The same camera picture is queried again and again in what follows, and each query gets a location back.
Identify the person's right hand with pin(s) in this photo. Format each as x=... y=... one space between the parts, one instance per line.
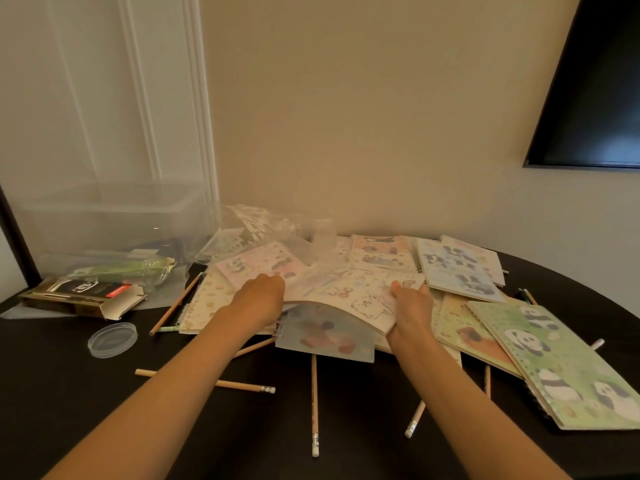
x=412 y=317

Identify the person's left hand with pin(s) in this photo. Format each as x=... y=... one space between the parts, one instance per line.
x=257 y=302

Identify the pink panda notebook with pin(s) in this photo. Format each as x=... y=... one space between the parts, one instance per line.
x=260 y=262

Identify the cream snack print notebook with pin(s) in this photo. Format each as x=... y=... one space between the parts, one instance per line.
x=205 y=304

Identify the yellow brown dog notebook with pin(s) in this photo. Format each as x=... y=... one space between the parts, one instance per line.
x=470 y=334

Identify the blue panda notebook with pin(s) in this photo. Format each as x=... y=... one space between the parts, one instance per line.
x=457 y=269

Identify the blue puppy notebook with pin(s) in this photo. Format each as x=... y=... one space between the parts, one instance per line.
x=325 y=334

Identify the clear plastic bag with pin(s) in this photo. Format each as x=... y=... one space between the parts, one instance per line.
x=260 y=224

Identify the light green pencil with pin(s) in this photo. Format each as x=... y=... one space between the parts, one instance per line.
x=169 y=328

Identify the white dotted notebook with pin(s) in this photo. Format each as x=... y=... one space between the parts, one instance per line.
x=341 y=249

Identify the clear tube of green pens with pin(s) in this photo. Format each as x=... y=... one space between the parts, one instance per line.
x=120 y=270

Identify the green panda notebook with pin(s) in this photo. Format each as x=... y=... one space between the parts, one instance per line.
x=560 y=364

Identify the clear plastic storage bin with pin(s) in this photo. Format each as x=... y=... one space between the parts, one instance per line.
x=100 y=219

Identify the black gold pen box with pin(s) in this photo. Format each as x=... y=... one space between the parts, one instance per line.
x=75 y=289

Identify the person's right forearm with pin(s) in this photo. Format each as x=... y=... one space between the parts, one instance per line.
x=475 y=419

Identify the person's left forearm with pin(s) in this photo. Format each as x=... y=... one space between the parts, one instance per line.
x=150 y=419

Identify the round clear plastic lid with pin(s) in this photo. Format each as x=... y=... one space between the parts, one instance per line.
x=112 y=339

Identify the black framed panel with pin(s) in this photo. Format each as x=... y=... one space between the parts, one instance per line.
x=19 y=239

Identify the black wall television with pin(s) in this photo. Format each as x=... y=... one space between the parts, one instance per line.
x=600 y=94

